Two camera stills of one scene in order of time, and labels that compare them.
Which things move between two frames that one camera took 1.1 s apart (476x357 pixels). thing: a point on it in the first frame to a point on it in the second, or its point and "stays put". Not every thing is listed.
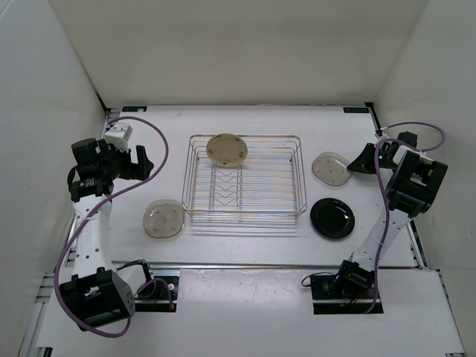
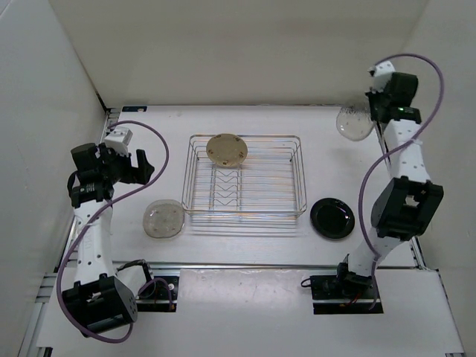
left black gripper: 134,171 stays put
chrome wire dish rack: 264,196 stays put
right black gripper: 363,162 to 372,96
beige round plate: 226,150 stays put
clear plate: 164,219 stays put
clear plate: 331,168 to 355,123
